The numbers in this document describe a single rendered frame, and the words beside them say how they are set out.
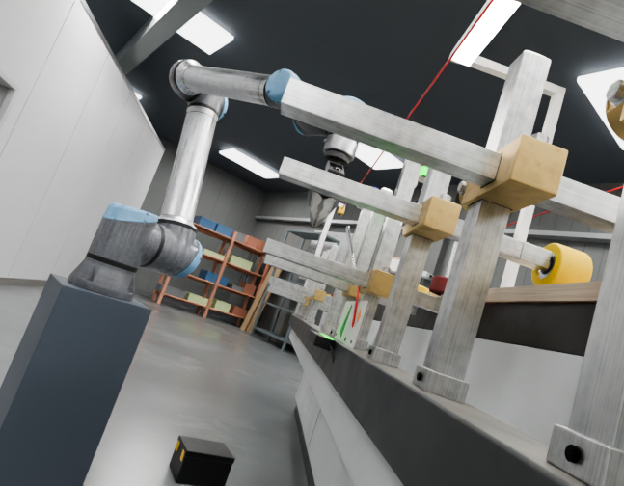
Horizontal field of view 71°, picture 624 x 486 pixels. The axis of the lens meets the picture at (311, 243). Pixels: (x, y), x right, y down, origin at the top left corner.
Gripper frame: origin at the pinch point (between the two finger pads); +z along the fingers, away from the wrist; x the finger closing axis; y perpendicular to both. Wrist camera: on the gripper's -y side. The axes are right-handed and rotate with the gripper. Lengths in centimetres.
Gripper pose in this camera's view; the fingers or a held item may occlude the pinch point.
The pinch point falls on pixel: (314, 222)
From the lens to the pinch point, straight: 117.3
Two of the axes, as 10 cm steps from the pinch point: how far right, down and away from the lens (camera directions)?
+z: -3.2, 9.3, -1.6
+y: -1.1, 1.3, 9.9
